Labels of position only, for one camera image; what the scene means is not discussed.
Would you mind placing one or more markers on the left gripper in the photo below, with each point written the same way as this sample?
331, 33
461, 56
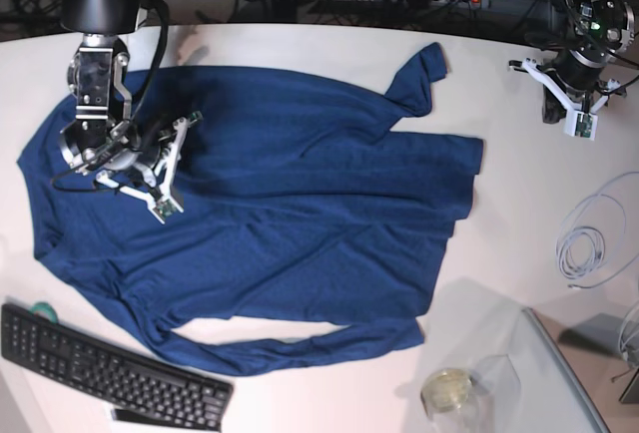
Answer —
575, 72

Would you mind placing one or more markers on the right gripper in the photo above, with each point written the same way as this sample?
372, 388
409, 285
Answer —
141, 158

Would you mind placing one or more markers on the dark blue t-shirt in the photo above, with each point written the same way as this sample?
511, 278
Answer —
313, 230

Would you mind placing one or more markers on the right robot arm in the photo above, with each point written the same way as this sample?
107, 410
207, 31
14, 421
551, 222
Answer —
104, 137

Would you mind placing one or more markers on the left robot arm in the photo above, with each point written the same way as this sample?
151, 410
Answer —
596, 33

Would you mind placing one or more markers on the green tape roll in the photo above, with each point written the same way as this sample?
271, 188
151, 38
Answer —
44, 310

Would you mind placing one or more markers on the black computer keyboard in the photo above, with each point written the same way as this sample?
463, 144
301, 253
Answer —
108, 372

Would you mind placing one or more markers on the clear tape roll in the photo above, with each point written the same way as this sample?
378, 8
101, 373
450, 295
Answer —
446, 390

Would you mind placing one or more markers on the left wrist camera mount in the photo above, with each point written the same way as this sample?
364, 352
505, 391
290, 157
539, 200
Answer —
582, 108

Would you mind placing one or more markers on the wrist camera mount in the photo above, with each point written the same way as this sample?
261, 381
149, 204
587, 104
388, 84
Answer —
582, 108
162, 199

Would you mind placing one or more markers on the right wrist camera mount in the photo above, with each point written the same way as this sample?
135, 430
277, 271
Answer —
162, 199

